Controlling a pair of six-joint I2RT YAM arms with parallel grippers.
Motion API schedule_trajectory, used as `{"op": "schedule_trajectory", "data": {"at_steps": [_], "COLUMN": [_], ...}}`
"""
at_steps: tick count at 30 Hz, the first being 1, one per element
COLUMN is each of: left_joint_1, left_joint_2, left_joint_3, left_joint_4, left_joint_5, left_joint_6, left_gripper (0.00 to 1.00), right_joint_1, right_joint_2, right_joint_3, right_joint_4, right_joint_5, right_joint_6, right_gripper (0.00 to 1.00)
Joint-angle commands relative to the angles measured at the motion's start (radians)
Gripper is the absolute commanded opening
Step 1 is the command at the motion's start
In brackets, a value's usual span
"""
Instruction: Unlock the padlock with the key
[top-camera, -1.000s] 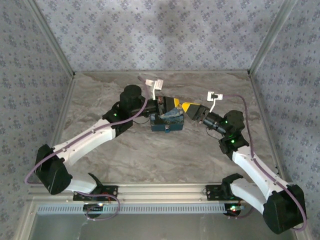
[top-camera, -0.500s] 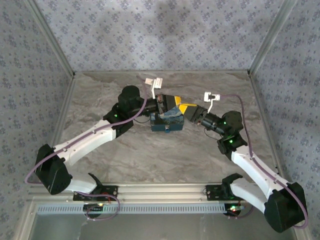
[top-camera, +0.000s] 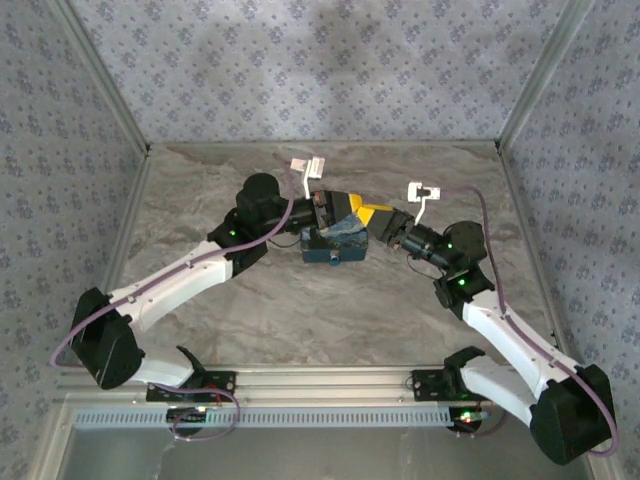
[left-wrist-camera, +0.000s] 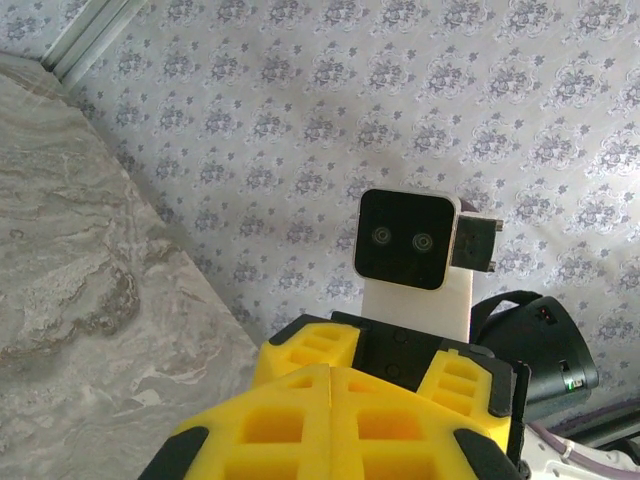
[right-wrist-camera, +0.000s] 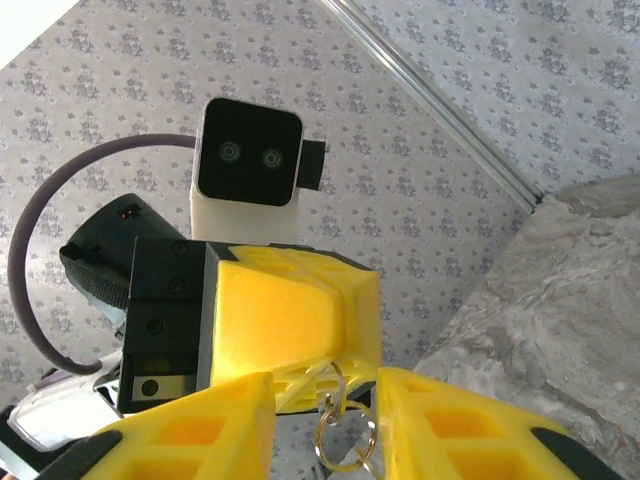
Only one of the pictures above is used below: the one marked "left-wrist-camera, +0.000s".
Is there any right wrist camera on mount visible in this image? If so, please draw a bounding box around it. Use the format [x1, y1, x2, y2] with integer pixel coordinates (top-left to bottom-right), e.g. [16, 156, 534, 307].
[352, 188, 475, 346]

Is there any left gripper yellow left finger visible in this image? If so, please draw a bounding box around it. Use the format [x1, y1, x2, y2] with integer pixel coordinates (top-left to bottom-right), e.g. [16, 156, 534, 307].
[148, 363, 332, 480]

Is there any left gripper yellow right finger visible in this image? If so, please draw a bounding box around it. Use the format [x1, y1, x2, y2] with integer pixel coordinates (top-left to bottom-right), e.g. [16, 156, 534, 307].
[329, 367, 525, 480]

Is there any aluminium corner post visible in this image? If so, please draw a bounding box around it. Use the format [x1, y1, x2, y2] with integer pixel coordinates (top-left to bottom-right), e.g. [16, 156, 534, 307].
[38, 0, 151, 87]

